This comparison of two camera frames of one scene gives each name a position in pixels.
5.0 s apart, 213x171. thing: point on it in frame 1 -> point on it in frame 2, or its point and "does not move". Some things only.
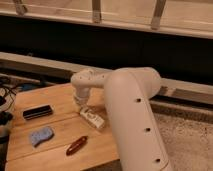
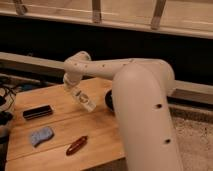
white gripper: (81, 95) -> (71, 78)
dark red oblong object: (78, 143) does not move
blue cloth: (40, 135) does not move
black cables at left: (7, 94) does not move
